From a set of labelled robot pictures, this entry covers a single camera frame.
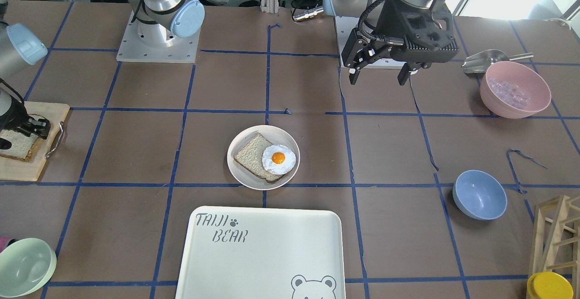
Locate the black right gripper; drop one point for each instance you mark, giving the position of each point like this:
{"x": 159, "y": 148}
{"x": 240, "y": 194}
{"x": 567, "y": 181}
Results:
{"x": 17, "y": 118}

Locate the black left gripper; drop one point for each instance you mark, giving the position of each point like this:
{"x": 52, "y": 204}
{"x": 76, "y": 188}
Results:
{"x": 388, "y": 21}

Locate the bread slice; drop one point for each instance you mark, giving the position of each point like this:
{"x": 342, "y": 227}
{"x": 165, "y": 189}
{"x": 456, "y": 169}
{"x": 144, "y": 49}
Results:
{"x": 250, "y": 157}
{"x": 22, "y": 148}

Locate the round beige plate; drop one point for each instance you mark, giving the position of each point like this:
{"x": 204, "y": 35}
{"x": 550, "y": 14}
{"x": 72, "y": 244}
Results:
{"x": 275, "y": 135}

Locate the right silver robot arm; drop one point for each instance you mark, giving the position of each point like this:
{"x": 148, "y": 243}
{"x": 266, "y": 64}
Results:
{"x": 19, "y": 49}

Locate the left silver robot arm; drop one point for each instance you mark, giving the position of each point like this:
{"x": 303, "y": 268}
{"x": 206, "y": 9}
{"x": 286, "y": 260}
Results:
{"x": 364, "y": 11}

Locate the bread slice on plate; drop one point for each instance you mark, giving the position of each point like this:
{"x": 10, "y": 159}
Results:
{"x": 250, "y": 157}

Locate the wooden cutting board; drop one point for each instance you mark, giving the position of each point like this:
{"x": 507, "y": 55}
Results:
{"x": 56, "y": 113}

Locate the metal scoop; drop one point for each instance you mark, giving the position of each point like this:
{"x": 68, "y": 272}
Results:
{"x": 480, "y": 62}

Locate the pink cloth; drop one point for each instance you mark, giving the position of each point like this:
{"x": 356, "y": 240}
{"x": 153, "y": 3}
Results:
{"x": 5, "y": 242}

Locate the pink bowl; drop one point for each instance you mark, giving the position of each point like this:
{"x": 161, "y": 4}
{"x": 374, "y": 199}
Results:
{"x": 514, "y": 91}

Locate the fried egg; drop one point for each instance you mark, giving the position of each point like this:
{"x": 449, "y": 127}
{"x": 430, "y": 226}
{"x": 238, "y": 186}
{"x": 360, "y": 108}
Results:
{"x": 278, "y": 159}

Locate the green bowl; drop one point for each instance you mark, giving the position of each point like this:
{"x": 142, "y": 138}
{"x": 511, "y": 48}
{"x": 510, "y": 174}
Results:
{"x": 26, "y": 266}

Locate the blue bowl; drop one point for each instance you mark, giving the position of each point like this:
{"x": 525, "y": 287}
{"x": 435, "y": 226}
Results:
{"x": 479, "y": 195}

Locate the beige bear tray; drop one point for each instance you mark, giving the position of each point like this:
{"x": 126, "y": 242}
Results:
{"x": 262, "y": 253}

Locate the wooden rack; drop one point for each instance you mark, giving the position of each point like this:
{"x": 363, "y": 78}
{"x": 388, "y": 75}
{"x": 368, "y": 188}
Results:
{"x": 556, "y": 225}

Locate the yellow lid container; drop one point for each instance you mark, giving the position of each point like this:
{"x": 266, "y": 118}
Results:
{"x": 548, "y": 285}

